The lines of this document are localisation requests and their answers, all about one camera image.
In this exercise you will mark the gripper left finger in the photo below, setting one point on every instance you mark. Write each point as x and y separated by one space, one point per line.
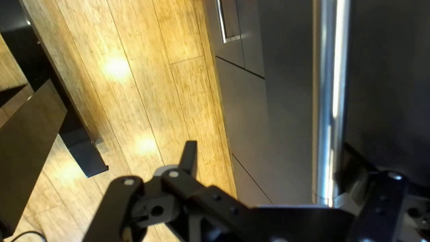
181 188

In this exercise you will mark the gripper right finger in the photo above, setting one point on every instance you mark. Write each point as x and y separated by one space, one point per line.
386 201

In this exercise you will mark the grey drawer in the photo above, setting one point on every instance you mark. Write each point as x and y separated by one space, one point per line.
386 84
231 50

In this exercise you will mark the grey cabinet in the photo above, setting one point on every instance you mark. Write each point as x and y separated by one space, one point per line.
248 114

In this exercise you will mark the dark wooden table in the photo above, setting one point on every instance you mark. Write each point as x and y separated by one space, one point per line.
23 144

